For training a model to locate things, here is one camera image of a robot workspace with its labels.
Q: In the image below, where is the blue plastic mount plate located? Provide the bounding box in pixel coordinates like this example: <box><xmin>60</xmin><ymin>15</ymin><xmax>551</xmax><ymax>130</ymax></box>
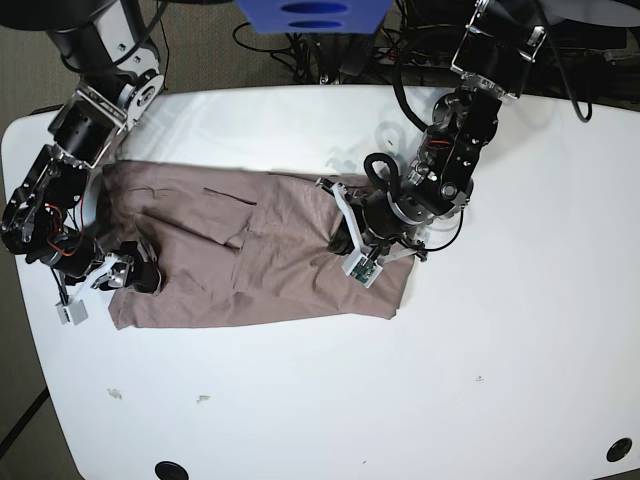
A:
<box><xmin>236</xmin><ymin>0</ymin><xmax>393</xmax><ymax>34</ymax></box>

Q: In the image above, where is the mauve T-shirt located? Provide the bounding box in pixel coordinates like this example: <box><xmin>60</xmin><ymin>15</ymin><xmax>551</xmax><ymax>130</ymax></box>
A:
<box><xmin>103</xmin><ymin>161</ymin><xmax>413</xmax><ymax>329</ymax></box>

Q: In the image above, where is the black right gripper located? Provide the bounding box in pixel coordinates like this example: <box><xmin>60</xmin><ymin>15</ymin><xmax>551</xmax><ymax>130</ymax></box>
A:
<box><xmin>49</xmin><ymin>237</ymin><xmax>162</xmax><ymax>294</ymax></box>

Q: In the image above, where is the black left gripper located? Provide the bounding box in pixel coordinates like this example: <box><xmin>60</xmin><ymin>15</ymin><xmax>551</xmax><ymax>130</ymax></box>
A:
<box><xmin>327</xmin><ymin>183</ymin><xmax>428</xmax><ymax>255</ymax></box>

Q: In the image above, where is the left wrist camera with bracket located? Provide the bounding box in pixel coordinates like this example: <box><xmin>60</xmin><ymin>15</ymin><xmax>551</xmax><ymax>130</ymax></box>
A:
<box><xmin>317</xmin><ymin>177</ymin><xmax>429</xmax><ymax>290</ymax></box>

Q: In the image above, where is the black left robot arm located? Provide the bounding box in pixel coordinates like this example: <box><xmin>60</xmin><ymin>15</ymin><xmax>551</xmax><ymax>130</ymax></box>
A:
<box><xmin>317</xmin><ymin>1</ymin><xmax>639</xmax><ymax>265</ymax></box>

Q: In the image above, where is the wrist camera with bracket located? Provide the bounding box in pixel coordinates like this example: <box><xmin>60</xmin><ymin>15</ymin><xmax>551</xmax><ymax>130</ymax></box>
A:
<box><xmin>53</xmin><ymin>253</ymin><xmax>134</xmax><ymax>325</ymax></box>
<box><xmin>317</xmin><ymin>177</ymin><xmax>429</xmax><ymax>290</ymax></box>

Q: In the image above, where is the black table cable grommet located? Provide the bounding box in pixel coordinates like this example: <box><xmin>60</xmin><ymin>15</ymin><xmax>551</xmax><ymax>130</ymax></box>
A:
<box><xmin>606</xmin><ymin>437</ymin><xmax>633</xmax><ymax>463</ymax></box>

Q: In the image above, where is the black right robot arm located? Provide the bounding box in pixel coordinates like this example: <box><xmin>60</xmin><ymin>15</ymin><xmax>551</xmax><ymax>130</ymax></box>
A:
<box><xmin>1</xmin><ymin>1</ymin><xmax>168</xmax><ymax>294</ymax></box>

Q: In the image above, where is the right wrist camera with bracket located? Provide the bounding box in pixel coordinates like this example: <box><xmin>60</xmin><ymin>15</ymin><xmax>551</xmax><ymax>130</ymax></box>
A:
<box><xmin>53</xmin><ymin>253</ymin><xmax>134</xmax><ymax>325</ymax></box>

